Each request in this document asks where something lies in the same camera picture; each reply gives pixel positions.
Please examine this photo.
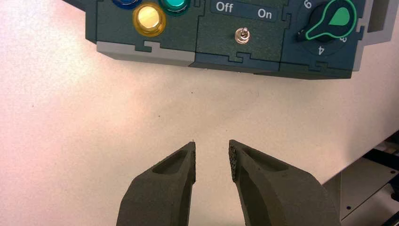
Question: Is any metal toggle switch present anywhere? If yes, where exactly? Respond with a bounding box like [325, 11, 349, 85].
[234, 27, 251, 45]

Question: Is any blue push button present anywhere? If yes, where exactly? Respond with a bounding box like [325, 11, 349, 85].
[112, 0, 144, 10]

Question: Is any dark green control panel box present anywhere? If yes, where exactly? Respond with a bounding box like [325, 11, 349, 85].
[62, 0, 399, 80]

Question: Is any black green rotary knob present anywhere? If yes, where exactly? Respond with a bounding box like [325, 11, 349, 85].
[296, 0, 358, 43]

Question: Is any green push button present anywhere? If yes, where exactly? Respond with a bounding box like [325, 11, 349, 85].
[158, 0, 192, 16]

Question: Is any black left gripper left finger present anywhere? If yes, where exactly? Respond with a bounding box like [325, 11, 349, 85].
[116, 141, 197, 226]

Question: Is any yellow push button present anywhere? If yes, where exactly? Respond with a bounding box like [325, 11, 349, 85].
[132, 2, 167, 38]

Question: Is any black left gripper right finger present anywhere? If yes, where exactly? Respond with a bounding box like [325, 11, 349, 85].
[228, 139, 343, 226]

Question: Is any grey metal table frame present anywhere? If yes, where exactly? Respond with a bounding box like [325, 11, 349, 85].
[322, 130, 399, 226]

